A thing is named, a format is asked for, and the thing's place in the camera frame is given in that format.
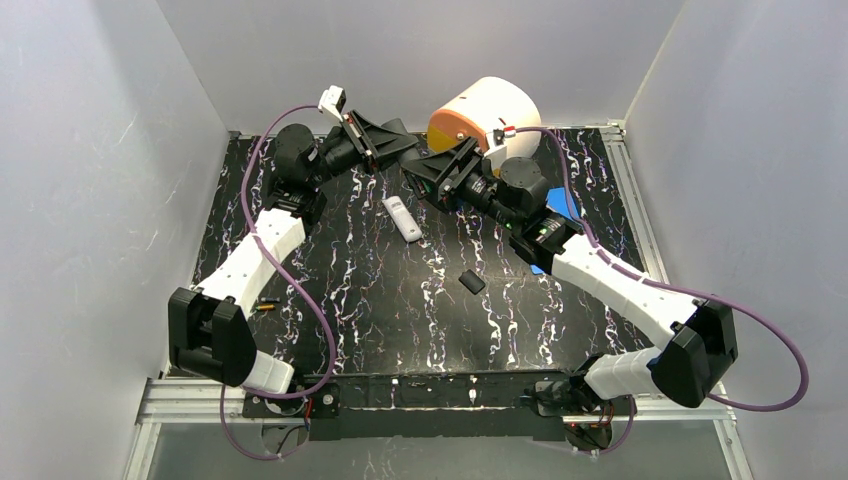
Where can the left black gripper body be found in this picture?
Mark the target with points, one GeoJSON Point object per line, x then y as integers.
{"type": "Point", "coordinates": [361, 136]}

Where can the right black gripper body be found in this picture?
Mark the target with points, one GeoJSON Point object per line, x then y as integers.
{"type": "Point", "coordinates": [451, 172]}

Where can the white remote control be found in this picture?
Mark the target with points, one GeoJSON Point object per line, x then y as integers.
{"type": "Point", "coordinates": [402, 218]}

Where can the black remote battery cover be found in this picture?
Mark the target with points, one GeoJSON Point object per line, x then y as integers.
{"type": "Point", "coordinates": [472, 282]}

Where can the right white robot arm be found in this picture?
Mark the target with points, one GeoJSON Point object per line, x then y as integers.
{"type": "Point", "coordinates": [693, 341]}

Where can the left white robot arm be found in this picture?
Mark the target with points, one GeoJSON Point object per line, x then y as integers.
{"type": "Point", "coordinates": [208, 326]}

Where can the round white drawer cabinet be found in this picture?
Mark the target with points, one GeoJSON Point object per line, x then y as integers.
{"type": "Point", "coordinates": [488, 105]}

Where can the blue rectangular pad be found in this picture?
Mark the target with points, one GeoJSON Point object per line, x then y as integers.
{"type": "Point", "coordinates": [563, 205]}

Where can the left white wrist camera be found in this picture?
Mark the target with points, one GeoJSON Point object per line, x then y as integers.
{"type": "Point", "coordinates": [331, 103]}

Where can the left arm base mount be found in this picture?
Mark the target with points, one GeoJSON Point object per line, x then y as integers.
{"type": "Point", "coordinates": [286, 424]}

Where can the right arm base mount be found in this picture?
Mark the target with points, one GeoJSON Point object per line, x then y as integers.
{"type": "Point", "coordinates": [601, 426]}

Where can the aluminium frame rail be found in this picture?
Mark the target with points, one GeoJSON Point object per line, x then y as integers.
{"type": "Point", "coordinates": [178, 434]}

